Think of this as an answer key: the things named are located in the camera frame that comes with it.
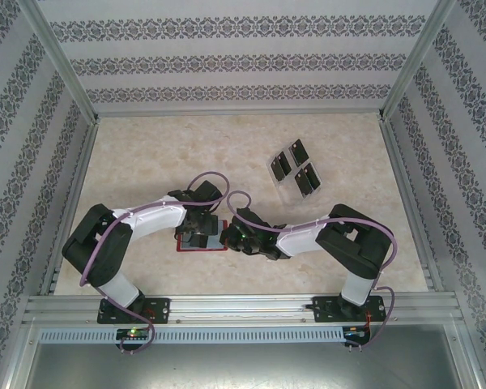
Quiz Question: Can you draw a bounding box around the clear acrylic card stand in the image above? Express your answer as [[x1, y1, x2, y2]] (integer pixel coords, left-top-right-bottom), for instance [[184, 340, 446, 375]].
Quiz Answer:
[[264, 139, 323, 205]]

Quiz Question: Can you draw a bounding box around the aluminium side rail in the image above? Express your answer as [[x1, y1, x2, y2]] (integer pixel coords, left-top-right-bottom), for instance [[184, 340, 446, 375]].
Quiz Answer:
[[378, 117, 446, 293], [40, 119, 102, 297]]

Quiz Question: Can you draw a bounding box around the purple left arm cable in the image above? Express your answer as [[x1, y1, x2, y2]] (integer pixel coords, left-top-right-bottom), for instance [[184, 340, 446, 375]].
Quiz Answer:
[[79, 171, 231, 356]]

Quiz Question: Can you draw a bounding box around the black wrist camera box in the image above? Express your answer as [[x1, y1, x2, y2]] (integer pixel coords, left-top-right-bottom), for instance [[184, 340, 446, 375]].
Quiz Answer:
[[233, 206, 271, 233], [192, 180, 224, 208]]

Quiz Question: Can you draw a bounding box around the aluminium frame corner post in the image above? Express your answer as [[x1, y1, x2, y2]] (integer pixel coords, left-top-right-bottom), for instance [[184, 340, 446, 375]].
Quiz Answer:
[[377, 0, 458, 122], [23, 0, 100, 124]]

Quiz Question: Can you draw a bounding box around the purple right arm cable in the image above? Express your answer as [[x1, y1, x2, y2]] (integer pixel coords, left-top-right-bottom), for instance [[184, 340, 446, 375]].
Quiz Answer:
[[228, 191, 400, 352]]

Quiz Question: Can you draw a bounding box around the black credit card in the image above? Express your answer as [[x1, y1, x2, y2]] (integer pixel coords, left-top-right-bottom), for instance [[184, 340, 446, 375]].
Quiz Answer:
[[288, 139, 309, 167], [294, 169, 313, 199], [268, 159, 286, 182], [303, 162, 322, 191], [187, 233, 211, 250], [276, 151, 293, 177]]

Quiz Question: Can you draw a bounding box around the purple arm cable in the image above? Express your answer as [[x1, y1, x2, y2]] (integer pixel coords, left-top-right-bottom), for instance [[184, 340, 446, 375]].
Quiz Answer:
[[79, 171, 231, 356], [228, 191, 400, 352]]

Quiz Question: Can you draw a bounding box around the red card holder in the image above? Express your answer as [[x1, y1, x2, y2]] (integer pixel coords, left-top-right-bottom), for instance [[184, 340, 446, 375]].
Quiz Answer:
[[173, 218, 229, 254]]

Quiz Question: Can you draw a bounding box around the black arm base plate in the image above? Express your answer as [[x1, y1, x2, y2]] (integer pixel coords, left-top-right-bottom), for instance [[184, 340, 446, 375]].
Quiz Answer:
[[311, 294, 389, 324], [96, 297, 172, 325]]

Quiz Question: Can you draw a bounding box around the aluminium mounting rail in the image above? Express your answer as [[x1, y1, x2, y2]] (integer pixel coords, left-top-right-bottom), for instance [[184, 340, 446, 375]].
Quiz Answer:
[[22, 293, 469, 325]]

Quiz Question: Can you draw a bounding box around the grey sheet metal panel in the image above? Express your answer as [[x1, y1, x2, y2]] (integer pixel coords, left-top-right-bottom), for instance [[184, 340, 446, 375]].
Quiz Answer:
[[7, 322, 481, 389]]

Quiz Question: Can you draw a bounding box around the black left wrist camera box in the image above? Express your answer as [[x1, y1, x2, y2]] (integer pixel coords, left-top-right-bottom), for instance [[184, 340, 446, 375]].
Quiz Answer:
[[192, 180, 224, 208]]

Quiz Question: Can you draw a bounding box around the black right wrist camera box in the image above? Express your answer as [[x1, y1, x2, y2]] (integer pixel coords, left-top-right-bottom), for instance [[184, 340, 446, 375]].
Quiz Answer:
[[233, 206, 271, 233]]

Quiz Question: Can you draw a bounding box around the slotted grey cable duct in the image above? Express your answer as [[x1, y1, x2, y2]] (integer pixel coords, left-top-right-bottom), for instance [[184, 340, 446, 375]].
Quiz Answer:
[[38, 327, 345, 344]]

